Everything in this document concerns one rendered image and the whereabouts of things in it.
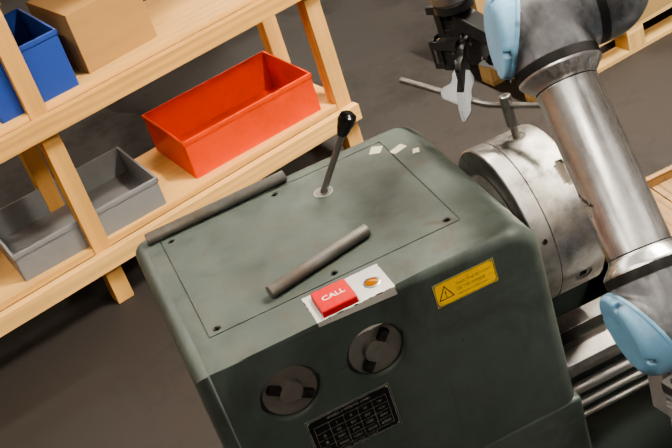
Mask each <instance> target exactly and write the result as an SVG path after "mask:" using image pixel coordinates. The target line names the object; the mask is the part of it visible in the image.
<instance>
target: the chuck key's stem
mask: <svg viewBox="0 0 672 448"><path fill-rule="evenodd" d="M499 101H500V104H501V107H502V111H503V114H504V118H505V121H506V125H507V127H508V128H510V130H511V134H512V137H513V138H512V139H516V140H518V139H519V138H520V137H521V136H520V133H519V130H518V125H519V122H518V118H517V115H516V111H515V109H511V108H510V103H511V102H513V101H512V97H511V94H510V93H508V92H506V93H502V94H500V95H499Z"/></svg>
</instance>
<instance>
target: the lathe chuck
mask: <svg viewBox="0 0 672 448"><path fill-rule="evenodd" d="M518 130H519V133H523V134H525V135H526V136H525V138H523V139H522V140H519V141H515V142H511V141H508V138H509V137H510V136H512V134H511V130H509V131H507V132H504V133H502V134H500V135H498V136H496V137H494V138H492V139H489V140H487V141H485V142H483V143H486V144H489V145H492V146H493V147H495V148H497V149H498V150H499V151H500V152H502V153H503V154H504V155H505V156H506V157H507V158H508V159H509V160H510V162H511V163H512V164H513V165H514V166H515V168H516V169H517V170H518V172H519V173H520V174H521V176H522V177H523V179H524V180H525V182H526V183H527V185H528V186H529V188H530V190H531V191H532V193H533V195H534V197H535V198H536V200H537V202H538V204H539V206H540V208H541V210H542V212H543V214H544V216H545V219H546V221H547V223H548V226H549V228H550V231H551V233H552V236H553V239H554V242H555V245H556V248H557V252H558V255H559V260H560V265H561V272H562V285H561V289H560V292H559V294H558V295H560V294H562V293H564V292H566V291H568V290H570V289H572V288H574V287H576V286H578V285H580V284H582V283H584V282H586V281H588V280H590V279H592V278H594V277H596V276H598V275H599V274H600V273H601V271H602V269H603V265H604V260H605V255H604V253H603V251H602V248H601V246H600V244H599V241H598V239H597V237H596V235H595V232H594V230H593V228H592V225H591V223H590V221H589V219H588V216H587V214H586V212H585V209H584V207H583V205H582V203H581V200H580V198H579V196H578V193H577V191H576V189H575V187H574V184H572V185H570V186H569V185H568V183H566V184H564V182H563V181H562V179H561V177H560V176H559V174H558V172H557V171H556V169H555V168H554V167H555V166H556V164H555V163H556V162H558V161H561V162H562V163H563V162H564V161H563V159H562V157H561V154H560V152H559V150H558V148H557V145H556V143H555V142H554V141H553V140H552V139H551V138H550V137H549V136H548V135H547V134H546V133H545V132H543V131H542V130H540V129H539V128H537V127H535V126H533V125H530V124H522V125H520V126H518ZM585 267H591V270H590V272H589V273H588V274H587V275H586V276H584V277H582V278H579V279H577V278H575V277H576V275H577V273H578V272H579V271H580V270H581V269H583V268H585ZM558 295H557V296H558Z"/></svg>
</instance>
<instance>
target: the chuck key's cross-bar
mask: <svg viewBox="0 0 672 448"><path fill-rule="evenodd" d="M399 82H400V83H402V84H405V85H409V86H412V87H415V88H419V89H422V90H426V91H429V92H433V93H436V94H440V95H441V90H442V88H439V87H435V86H432V85H428V84H425V83H421V82H418V81H414V80H411V79H407V78H404V77H401V78H400V79H399ZM471 104H474V105H477V106H481V107H485V108H502V107H501V104H500V102H489V101H484V100H480V99H477V98H473V97H472V100H471ZM510 108H511V109H540V106H539V104H538V102H511V103H510Z"/></svg>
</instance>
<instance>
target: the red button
mask: <svg viewBox="0 0 672 448"><path fill-rule="evenodd" d="M311 298H312V301H313V303H314V304H315V306H316V307H317V309H318V310H319V311H320V313H321V314H322V316H323V317H324V318H326V317H328V316H330V315H332V314H334V313H336V312H338V311H340V310H342V309H345V308H347V307H349V306H351V305H353V304H355V303H357V302H359V299H358V296H357V295H356V294H355V292H354V291H353V290H352V289H351V287H350V286H349V285H348V283H347V282H346V281H345V279H341V280H339V281H337V282H335V283H332V284H330V285H328V286H326V287H324V288H322V289H320V290H318V291H316V292H313V293H311Z"/></svg>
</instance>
